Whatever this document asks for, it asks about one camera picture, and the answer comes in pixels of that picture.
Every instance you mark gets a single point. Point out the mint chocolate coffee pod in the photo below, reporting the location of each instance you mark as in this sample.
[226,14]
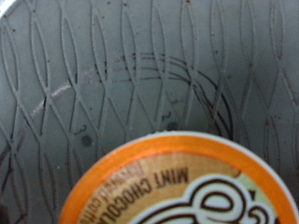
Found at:
[187,186]

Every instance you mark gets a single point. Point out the white two-tier turntable stand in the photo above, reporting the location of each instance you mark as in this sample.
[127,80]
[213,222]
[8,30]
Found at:
[124,62]

